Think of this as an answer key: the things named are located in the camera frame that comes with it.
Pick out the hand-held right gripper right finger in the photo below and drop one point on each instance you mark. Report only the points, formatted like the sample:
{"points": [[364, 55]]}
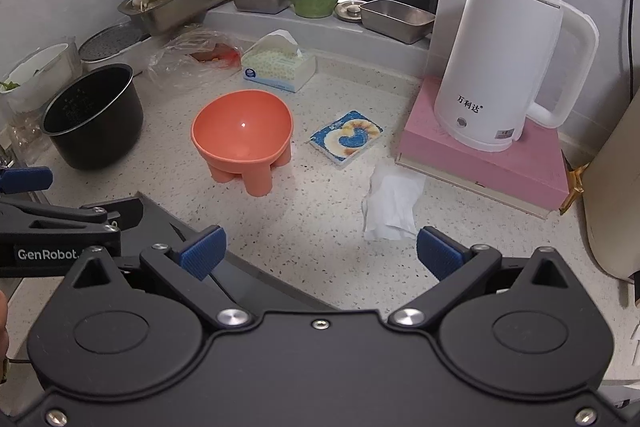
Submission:
{"points": [[440, 257]]}

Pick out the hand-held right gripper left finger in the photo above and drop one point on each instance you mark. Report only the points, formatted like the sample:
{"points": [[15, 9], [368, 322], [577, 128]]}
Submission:
{"points": [[202, 254]]}

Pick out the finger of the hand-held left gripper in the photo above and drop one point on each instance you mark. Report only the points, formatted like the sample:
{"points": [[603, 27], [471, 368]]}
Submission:
{"points": [[25, 180], [125, 212]]}

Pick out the white tissue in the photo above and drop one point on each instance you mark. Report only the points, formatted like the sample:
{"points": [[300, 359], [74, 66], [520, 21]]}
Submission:
{"points": [[392, 202]]}

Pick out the orange footed bowl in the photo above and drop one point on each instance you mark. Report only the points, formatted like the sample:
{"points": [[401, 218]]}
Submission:
{"points": [[240, 127]]}

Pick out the blue yellow printed sponge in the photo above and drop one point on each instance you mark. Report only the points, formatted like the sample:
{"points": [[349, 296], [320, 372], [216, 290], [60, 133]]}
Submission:
{"points": [[346, 136]]}

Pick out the black rice cooker pot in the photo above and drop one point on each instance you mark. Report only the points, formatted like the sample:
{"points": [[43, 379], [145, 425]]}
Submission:
{"points": [[95, 137]]}

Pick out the pink flat box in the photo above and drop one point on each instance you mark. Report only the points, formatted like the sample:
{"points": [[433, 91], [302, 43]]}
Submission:
{"points": [[480, 172]]}

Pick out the clear plastic container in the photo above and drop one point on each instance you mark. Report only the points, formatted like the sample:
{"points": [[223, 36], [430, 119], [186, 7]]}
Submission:
{"points": [[40, 72]]}

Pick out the gold ribbon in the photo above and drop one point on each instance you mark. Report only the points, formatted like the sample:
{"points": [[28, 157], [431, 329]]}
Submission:
{"points": [[574, 187]]}

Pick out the white perforated steamer tray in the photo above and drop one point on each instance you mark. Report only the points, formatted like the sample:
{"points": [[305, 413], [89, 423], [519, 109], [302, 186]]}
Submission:
{"points": [[112, 44]]}

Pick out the clear plastic bag with food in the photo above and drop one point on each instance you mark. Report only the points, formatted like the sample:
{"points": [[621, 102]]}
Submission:
{"points": [[190, 54]]}

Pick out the white electric kettle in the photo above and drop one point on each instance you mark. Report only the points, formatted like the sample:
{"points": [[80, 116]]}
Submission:
{"points": [[490, 67]]}

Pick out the soft tissue pack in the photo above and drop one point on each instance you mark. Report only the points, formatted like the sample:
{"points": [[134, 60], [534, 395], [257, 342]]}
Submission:
{"points": [[277, 67]]}

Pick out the deep steel tray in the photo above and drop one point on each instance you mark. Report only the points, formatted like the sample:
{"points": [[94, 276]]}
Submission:
{"points": [[395, 19]]}

